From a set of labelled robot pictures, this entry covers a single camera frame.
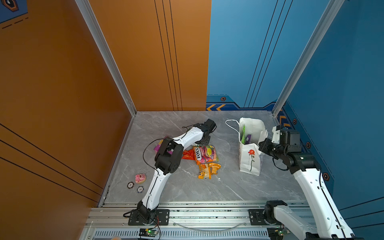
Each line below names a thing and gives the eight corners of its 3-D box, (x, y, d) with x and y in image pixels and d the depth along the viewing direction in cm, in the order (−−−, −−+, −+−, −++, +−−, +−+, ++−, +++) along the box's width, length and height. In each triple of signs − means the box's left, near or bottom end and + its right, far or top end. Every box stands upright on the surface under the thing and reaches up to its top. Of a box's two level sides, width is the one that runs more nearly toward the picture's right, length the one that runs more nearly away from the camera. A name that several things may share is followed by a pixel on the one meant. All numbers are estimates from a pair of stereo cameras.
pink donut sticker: (135, 183, 86) (133, 181, 84) (137, 175, 89) (135, 173, 87) (144, 183, 86) (143, 181, 84) (146, 175, 89) (145, 173, 87)
